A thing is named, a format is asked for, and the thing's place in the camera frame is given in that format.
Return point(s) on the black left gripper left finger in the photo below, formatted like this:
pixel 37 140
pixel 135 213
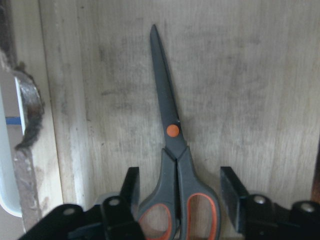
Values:
pixel 130 190

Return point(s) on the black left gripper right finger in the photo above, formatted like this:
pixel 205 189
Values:
pixel 234 195

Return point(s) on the black orange scissors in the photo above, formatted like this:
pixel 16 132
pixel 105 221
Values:
pixel 178 182

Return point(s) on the white drawer handle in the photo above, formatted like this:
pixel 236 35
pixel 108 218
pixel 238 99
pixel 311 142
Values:
pixel 11 116

